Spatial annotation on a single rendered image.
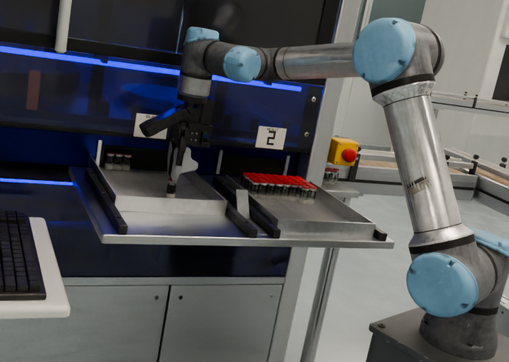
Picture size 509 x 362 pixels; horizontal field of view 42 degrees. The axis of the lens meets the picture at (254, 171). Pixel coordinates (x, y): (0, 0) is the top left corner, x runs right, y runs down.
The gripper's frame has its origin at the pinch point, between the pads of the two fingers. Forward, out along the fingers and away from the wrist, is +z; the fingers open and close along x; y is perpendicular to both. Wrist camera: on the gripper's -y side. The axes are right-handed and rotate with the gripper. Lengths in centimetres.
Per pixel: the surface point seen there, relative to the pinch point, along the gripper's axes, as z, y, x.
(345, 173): 3, 65, 26
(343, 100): 37, 341, 475
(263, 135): -9.2, 29.5, 15.0
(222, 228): 5.5, 7.0, -19.3
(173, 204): 3.4, -2.1, -10.9
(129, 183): 5.3, -7.1, 9.4
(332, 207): 4.7, 44.5, -2.8
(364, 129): 67, 377, 475
